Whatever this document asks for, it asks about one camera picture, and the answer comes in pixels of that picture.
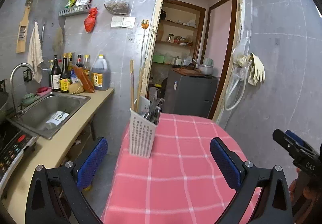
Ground green box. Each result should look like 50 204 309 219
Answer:
152 55 165 64

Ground induction cooker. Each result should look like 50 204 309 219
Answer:
0 119 39 197

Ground dark grey fridge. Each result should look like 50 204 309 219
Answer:
162 70 218 118

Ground large cooking oil jug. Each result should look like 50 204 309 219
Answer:
91 54 110 91

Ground wooden chopstick with purple band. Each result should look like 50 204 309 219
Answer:
130 59 135 111

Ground rubber gloves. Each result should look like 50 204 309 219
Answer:
232 45 265 86

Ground chrome faucet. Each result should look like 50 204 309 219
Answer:
9 62 35 120

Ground steel sink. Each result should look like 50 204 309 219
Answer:
7 92 91 139

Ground kitchen counter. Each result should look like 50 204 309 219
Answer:
2 88 114 223

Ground person's right hand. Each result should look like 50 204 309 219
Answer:
289 168 321 224

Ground orange wall hook ornament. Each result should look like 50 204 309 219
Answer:
141 19 150 29

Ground clear bag of dried goods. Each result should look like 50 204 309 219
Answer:
104 0 131 15

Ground white wall switch sockets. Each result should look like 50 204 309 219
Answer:
111 16 136 28

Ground dark soy sauce bottle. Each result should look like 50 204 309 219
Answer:
50 55 62 92

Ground beige hanging cloth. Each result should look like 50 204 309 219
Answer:
27 21 44 83

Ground red plastic bag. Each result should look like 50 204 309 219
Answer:
84 7 98 33

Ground orange snack bag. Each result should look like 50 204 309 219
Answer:
73 65 94 93

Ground pink checked tablecloth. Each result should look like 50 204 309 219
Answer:
101 113 246 223

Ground white hose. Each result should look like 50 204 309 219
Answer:
224 63 251 112

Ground stainless steel spoon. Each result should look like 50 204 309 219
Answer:
153 106 162 125

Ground grey wall shelf basket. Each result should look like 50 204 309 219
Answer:
58 4 91 17

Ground white perforated utensil holder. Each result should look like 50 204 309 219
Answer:
129 96 157 158

